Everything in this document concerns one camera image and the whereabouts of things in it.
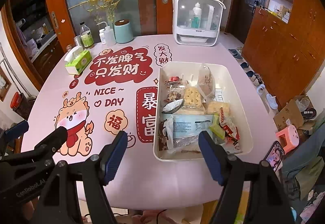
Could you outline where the blue denim cloth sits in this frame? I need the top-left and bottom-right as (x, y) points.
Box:
(282, 127), (325, 201)

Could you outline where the wooden cabinet with shelves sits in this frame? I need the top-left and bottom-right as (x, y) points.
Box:
(242, 0), (325, 110)

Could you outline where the translucent squeeze bottle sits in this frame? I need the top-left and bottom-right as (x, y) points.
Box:
(98, 21), (116, 47)

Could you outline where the pink plastic stool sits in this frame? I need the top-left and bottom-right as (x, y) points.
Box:
(275, 125), (301, 154)

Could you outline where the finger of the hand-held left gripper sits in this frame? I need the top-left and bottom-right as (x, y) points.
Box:
(0, 121), (29, 149)
(24, 126), (68, 163)

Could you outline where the framed picture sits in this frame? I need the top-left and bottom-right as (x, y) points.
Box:
(0, 66), (12, 101)

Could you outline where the teal canister with brown lid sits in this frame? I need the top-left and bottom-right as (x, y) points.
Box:
(114, 19), (134, 44)

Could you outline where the kitchen counter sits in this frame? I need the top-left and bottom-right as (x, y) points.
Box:
(15, 18), (57, 62)

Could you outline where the glass bottle with green label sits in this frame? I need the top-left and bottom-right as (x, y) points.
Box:
(80, 22), (95, 50)

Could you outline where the large light blue snack packet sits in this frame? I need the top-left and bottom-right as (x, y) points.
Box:
(166, 113), (216, 153)

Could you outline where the silver grey foil packet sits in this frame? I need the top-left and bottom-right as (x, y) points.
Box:
(162, 99), (184, 114)

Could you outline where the smartphone with lit screen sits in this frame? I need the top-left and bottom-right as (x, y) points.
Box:
(263, 141), (285, 172)

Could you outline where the pale yellow puff packet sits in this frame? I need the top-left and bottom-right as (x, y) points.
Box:
(206, 101), (231, 116)

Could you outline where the red plastic container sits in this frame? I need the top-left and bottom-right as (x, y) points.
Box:
(10, 92), (21, 110)

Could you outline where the clear red nut packet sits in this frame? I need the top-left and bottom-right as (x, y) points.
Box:
(164, 88), (184, 105)
(165, 75), (189, 92)

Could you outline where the dark brown snack packet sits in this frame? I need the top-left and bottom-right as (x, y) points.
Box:
(159, 120), (173, 152)

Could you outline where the beige cracker packet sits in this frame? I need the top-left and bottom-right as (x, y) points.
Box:
(197, 65), (216, 101)

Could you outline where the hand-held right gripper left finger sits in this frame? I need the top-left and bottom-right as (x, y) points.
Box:
(38, 130), (129, 224)

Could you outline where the clear rice puff packet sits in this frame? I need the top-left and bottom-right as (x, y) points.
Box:
(181, 87), (206, 114)

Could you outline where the white and red snack bag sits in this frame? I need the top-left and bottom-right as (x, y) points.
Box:
(219, 107), (242, 154)

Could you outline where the green and cream snack packet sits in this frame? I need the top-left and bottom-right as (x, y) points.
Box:
(209, 115), (226, 139)

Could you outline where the row of shoes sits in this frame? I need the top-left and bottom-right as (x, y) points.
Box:
(227, 46), (278, 110)

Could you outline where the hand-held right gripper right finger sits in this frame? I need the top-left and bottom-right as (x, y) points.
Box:
(198, 130), (297, 224)

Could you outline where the cardboard box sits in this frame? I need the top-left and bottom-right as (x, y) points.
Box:
(274, 96), (318, 135)

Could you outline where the green tissue box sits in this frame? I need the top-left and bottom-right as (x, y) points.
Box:
(64, 46), (92, 75)

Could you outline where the white sterilizer cabinet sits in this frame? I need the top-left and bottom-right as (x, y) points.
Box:
(172, 0), (226, 46)

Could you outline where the black cable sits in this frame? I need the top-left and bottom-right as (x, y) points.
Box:
(155, 210), (166, 224)

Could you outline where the dark wooden door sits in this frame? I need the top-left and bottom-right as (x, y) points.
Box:
(226, 0), (263, 44)

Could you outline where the white plastic bin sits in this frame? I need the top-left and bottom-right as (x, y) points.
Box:
(153, 61), (254, 162)

